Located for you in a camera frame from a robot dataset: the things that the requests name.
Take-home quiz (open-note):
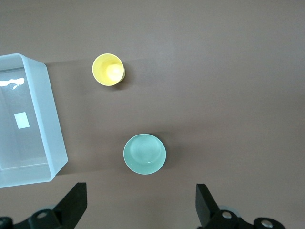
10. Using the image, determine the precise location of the light green ceramic bowl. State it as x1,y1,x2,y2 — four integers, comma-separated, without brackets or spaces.
123,133,167,176

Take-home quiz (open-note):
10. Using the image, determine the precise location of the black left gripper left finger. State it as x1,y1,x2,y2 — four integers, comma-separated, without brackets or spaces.
0,182,88,229

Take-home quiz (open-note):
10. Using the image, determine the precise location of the yellow plastic cup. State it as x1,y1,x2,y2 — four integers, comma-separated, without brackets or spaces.
91,53,126,87

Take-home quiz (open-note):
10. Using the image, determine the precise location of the translucent white plastic bin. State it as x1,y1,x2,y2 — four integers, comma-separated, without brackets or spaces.
0,53,69,189

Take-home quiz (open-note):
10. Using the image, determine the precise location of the white rectangular label sticker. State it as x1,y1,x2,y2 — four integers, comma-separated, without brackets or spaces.
13,112,30,130

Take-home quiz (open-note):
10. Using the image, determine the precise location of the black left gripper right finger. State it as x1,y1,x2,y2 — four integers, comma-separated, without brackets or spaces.
195,183,287,229

